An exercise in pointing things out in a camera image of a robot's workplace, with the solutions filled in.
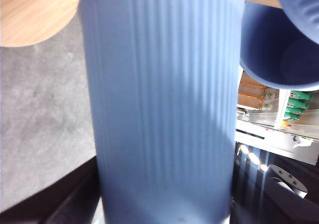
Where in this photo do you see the black image-left left gripper left finger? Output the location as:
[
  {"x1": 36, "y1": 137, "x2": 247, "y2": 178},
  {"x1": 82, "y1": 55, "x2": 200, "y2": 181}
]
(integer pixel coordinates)
[{"x1": 0, "y1": 156, "x2": 101, "y2": 224}]

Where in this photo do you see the black image-left left gripper right finger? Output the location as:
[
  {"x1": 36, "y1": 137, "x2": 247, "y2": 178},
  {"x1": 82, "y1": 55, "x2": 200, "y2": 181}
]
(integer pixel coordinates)
[{"x1": 230, "y1": 143, "x2": 319, "y2": 224}]

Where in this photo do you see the blue ribbed cup front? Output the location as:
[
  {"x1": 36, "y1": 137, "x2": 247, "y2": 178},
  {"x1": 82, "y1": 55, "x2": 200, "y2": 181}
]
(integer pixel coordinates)
[{"x1": 239, "y1": 1, "x2": 319, "y2": 91}]

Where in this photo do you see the wooden mug tree stand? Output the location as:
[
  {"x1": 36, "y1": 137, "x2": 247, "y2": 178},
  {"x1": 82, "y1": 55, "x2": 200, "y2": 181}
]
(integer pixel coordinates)
[{"x1": 0, "y1": 0, "x2": 80, "y2": 47}]

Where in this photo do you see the grey metal bracket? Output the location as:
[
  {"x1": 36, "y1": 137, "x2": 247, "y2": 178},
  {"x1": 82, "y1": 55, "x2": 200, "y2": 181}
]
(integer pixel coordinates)
[{"x1": 269, "y1": 164, "x2": 308, "y2": 199}]

